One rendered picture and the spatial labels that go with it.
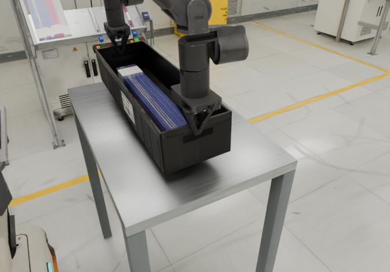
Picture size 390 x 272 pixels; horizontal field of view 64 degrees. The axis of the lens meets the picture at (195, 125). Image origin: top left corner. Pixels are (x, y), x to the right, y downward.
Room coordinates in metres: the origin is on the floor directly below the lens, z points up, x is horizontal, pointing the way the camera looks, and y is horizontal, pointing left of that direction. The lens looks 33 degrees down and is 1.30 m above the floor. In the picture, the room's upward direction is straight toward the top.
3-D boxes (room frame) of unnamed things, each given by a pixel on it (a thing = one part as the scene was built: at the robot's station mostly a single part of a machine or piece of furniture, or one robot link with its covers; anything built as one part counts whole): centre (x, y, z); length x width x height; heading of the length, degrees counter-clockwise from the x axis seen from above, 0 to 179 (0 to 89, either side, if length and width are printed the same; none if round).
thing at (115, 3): (1.06, 0.26, 1.10); 0.07 x 0.06 x 0.07; 126
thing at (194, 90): (0.56, 0.00, 1.04); 0.10 x 0.07 x 0.07; 28
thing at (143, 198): (0.82, 0.10, 0.40); 0.70 x 0.45 x 0.80; 28
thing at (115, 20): (1.06, 0.26, 1.04); 0.10 x 0.07 x 0.07; 28
